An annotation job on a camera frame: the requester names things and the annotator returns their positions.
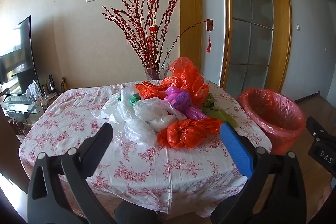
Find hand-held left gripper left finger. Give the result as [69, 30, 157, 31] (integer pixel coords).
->
[27, 122, 118, 224]

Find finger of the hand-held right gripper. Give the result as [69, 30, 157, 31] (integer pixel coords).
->
[306, 116, 332, 144]

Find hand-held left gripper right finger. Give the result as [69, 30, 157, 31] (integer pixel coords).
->
[210, 122, 307, 224]

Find clear plastic bag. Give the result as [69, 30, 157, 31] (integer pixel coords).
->
[91, 84, 158, 146]

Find red plastic bin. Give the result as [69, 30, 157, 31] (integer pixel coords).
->
[237, 87, 307, 156]

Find large orange plastic bag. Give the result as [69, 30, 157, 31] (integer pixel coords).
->
[169, 57, 210, 110]

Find yellow-green plastic bag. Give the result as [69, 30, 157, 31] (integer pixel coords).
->
[201, 94, 238, 128]

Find knotted orange plastic bag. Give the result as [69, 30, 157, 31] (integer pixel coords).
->
[157, 118, 224, 149]

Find red floral tablecloth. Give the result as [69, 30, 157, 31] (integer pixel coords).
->
[19, 80, 273, 217]

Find dark green plastic bag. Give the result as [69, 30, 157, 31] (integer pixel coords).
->
[117, 93, 142, 107]

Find white plastic bag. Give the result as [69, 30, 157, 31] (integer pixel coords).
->
[133, 98, 187, 132]

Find purple plastic bag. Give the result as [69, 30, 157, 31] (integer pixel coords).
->
[164, 86, 208, 121]

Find dark bottles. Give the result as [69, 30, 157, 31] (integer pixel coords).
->
[42, 73, 57, 97]

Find clear bag of items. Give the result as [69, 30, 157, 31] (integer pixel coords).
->
[26, 80, 44, 107]

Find dark wooden cabinet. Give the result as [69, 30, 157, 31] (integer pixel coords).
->
[0, 107, 30, 186]

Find glass television stand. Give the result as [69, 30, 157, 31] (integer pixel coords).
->
[0, 88, 57, 125]

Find glass vase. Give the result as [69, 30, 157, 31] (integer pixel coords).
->
[143, 63, 170, 81]

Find black television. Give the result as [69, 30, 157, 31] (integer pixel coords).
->
[0, 15, 42, 95]

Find frosted glass door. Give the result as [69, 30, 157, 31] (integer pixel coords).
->
[227, 0, 274, 91]

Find red tassel plaque ornament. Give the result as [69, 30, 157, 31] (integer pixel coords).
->
[205, 19, 214, 53]

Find red berry branches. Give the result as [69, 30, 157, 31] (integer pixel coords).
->
[102, 0, 208, 69]

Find wooden door frame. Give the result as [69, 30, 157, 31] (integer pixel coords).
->
[220, 0, 293, 103]

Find wooden wall trim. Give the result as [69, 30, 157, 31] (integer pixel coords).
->
[178, 0, 203, 69]

